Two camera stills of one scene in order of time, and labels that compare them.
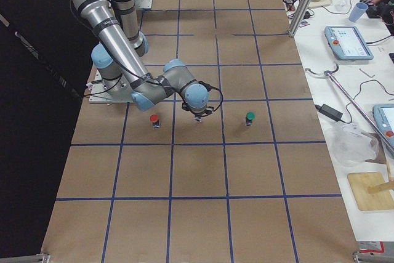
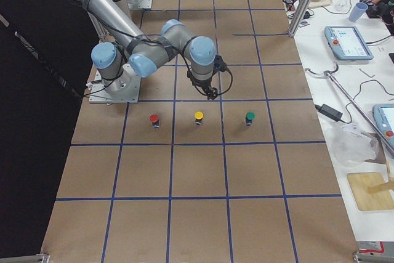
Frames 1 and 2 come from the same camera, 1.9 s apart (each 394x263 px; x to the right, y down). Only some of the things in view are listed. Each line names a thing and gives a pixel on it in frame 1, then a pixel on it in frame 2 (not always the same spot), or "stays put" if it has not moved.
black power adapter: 329,111 stays put
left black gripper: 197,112 -> 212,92
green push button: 250,116 stays put
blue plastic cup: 358,10 stays put
